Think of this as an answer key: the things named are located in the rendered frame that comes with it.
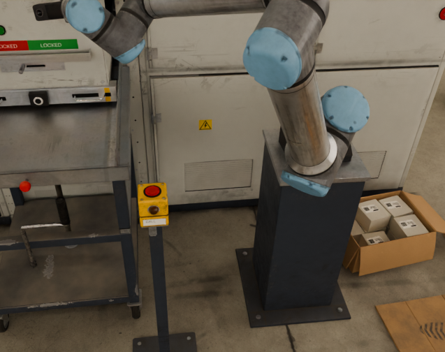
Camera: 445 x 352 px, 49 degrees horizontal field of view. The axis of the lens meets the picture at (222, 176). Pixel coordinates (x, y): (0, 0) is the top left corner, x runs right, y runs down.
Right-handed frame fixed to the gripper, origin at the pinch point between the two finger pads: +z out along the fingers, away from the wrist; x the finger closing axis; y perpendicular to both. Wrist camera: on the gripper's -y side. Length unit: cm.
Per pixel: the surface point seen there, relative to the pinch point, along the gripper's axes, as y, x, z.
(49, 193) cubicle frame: -18, -90, 63
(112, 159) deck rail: 4, -45, -24
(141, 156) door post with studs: 27, -75, 47
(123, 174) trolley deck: 6, -49, -27
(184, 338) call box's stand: 20, -131, -19
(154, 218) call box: 8, -54, -52
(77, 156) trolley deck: -6.4, -43.9, -18.5
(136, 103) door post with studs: 27, -47, 39
